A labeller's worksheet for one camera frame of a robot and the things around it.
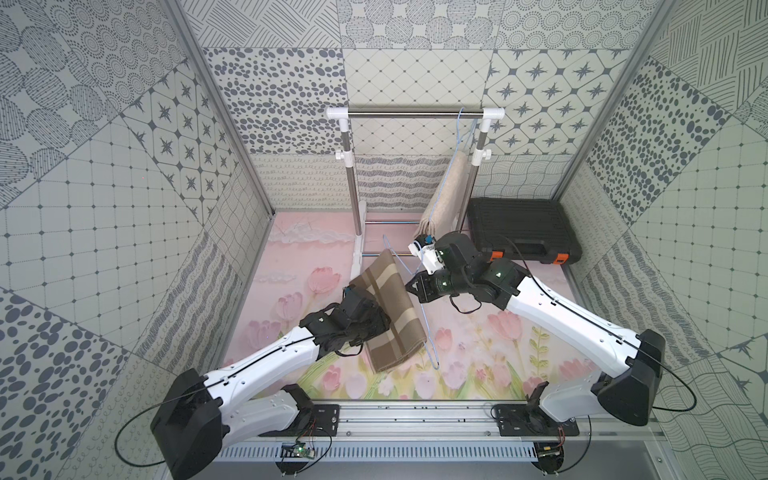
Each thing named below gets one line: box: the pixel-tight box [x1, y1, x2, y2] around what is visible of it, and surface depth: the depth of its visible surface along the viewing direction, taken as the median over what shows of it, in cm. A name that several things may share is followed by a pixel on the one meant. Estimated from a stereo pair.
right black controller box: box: [531, 441, 564, 474], surface depth 73 cm
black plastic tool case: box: [468, 197, 582, 264], surface depth 107 cm
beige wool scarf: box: [414, 151, 469, 237], surface depth 88 cm
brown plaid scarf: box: [349, 250, 428, 374], surface depth 84 cm
